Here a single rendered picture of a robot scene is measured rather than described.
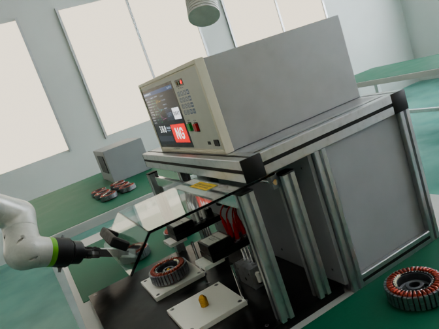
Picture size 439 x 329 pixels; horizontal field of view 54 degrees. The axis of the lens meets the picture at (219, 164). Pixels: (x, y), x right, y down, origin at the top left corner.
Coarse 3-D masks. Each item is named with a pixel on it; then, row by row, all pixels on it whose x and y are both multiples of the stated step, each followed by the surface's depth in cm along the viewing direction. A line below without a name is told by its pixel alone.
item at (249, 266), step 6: (240, 264) 107; (246, 264) 106; (252, 264) 105; (240, 270) 108; (246, 270) 104; (252, 270) 103; (258, 270) 104; (240, 276) 109; (246, 276) 106; (252, 276) 103; (246, 282) 107; (252, 282) 104; (258, 288) 104
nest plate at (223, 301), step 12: (216, 288) 109; (228, 288) 107; (192, 300) 107; (216, 300) 103; (228, 300) 101; (240, 300) 99; (168, 312) 105; (180, 312) 103; (192, 312) 101; (204, 312) 99; (216, 312) 98; (228, 312) 96; (180, 324) 98; (192, 324) 96; (204, 324) 94
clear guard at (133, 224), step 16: (176, 192) 96; (192, 192) 91; (208, 192) 86; (224, 192) 83; (128, 208) 96; (144, 208) 91; (160, 208) 87; (176, 208) 83; (192, 208) 79; (128, 224) 86; (144, 224) 80; (160, 224) 76; (128, 240) 82; (144, 240) 74; (112, 256) 86; (128, 256) 78; (128, 272) 75
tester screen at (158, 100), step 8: (160, 88) 111; (168, 88) 106; (144, 96) 125; (152, 96) 119; (160, 96) 113; (168, 96) 108; (152, 104) 121; (160, 104) 116; (168, 104) 110; (176, 104) 105; (152, 112) 124; (160, 112) 118; (160, 120) 121; (168, 120) 115; (176, 120) 109; (168, 128) 117
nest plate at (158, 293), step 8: (192, 264) 128; (192, 272) 122; (200, 272) 121; (144, 280) 128; (184, 280) 119; (192, 280) 119; (144, 288) 125; (152, 288) 121; (160, 288) 119; (168, 288) 118; (176, 288) 117; (152, 296) 118; (160, 296) 115
